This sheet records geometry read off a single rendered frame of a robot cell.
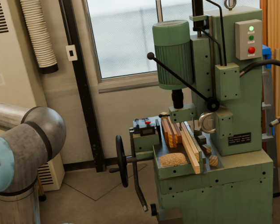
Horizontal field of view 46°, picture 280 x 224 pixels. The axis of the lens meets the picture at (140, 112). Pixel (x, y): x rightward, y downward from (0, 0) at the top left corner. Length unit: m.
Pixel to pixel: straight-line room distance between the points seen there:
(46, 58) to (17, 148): 2.09
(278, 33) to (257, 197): 1.56
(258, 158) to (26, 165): 1.25
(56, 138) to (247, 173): 1.14
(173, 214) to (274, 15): 1.87
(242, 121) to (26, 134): 1.18
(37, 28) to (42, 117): 1.98
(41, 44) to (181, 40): 1.53
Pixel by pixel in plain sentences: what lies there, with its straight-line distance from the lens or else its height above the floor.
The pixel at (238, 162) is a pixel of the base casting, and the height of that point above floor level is 0.80.
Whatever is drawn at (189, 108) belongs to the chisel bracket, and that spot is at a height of 1.07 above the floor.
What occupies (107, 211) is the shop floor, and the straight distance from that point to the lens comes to 2.82.
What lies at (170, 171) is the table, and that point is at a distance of 1.57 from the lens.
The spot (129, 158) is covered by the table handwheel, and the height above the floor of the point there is 0.82.
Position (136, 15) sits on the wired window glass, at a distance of 2.96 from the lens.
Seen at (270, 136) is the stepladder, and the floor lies 0.51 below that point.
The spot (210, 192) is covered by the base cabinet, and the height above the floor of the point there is 0.67.
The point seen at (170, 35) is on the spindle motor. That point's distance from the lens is 1.53.
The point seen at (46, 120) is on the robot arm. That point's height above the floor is 1.43.
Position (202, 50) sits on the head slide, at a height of 1.37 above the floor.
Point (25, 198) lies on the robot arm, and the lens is 0.89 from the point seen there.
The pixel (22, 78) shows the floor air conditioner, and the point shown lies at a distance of 2.82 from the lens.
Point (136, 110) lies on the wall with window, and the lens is 3.10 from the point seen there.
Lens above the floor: 1.73
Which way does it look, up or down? 22 degrees down
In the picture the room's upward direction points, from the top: 9 degrees counter-clockwise
